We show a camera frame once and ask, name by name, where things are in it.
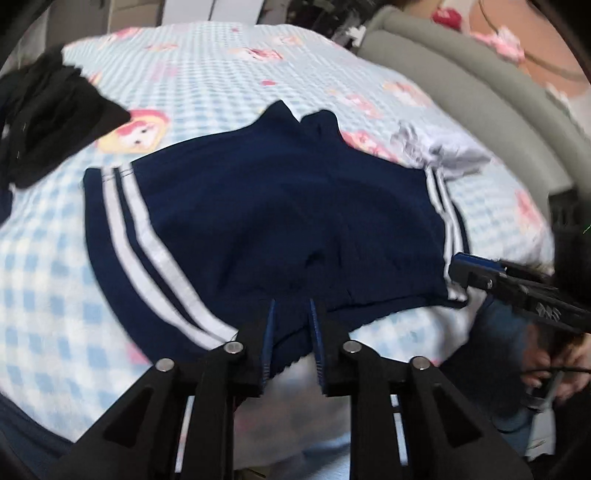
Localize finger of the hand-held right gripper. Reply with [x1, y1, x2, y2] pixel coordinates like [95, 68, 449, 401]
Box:
[449, 252, 557, 305]

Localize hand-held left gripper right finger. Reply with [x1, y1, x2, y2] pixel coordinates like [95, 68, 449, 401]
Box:
[308, 299, 532, 480]

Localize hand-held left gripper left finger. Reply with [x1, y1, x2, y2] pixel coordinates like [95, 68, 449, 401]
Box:
[59, 299, 278, 480]

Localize navy white-striped shorts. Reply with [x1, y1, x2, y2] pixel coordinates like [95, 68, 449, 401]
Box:
[83, 100, 472, 376]

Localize person's right hand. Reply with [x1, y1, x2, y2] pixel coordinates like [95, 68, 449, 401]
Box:
[521, 333, 591, 401]

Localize light grey garment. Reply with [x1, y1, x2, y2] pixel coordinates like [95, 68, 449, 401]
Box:
[392, 120, 492, 180]

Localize grey padded headboard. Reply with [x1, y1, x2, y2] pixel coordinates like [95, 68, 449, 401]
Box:
[358, 6, 591, 227]

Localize pink floral cushion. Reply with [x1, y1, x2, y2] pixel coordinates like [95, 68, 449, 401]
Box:
[429, 0, 591, 116]

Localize blue checkered cartoon blanket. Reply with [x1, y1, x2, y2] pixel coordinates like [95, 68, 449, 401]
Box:
[0, 21, 557, 455]

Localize black garment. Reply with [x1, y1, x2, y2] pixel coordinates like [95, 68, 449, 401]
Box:
[0, 48, 131, 221]

